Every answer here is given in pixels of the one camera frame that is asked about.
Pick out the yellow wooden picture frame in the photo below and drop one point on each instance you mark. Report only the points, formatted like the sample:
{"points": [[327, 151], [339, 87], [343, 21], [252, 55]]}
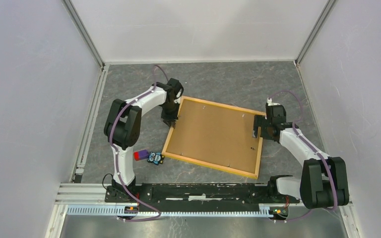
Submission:
{"points": [[210, 164]]}

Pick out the aluminium frame rail front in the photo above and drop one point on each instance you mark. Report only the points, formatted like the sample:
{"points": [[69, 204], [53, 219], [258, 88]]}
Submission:
{"points": [[82, 211]]}

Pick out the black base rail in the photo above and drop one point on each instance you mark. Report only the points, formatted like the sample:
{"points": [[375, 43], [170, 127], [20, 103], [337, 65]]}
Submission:
{"points": [[198, 197]]}

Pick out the aluminium corner post right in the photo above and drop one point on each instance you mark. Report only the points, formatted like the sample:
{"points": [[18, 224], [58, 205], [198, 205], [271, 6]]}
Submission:
{"points": [[315, 31]]}

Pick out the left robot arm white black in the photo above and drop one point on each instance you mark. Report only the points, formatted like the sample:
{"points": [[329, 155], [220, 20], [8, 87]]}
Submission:
{"points": [[123, 125]]}

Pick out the brown cardboard backing board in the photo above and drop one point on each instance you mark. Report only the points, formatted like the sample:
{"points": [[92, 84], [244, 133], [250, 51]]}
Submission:
{"points": [[215, 134]]}

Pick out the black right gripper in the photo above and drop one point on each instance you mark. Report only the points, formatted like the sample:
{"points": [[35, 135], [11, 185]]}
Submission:
{"points": [[259, 120]]}

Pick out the red purple block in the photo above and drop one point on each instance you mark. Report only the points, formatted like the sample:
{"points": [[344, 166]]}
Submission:
{"points": [[141, 155]]}

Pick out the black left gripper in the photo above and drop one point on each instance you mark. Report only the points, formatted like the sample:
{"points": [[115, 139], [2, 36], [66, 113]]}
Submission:
{"points": [[169, 119]]}

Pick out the aluminium corner post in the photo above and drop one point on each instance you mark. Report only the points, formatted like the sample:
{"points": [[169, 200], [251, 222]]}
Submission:
{"points": [[315, 31], [83, 31]]}

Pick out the blue owl figure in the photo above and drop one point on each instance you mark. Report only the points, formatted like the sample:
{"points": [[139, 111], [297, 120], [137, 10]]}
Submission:
{"points": [[155, 158]]}

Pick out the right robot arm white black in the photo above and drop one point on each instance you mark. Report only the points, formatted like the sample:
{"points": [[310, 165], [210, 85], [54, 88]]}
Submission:
{"points": [[323, 182]]}

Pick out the aluminium corner post left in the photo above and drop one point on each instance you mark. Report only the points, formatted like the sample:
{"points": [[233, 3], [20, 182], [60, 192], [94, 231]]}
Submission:
{"points": [[83, 31]]}

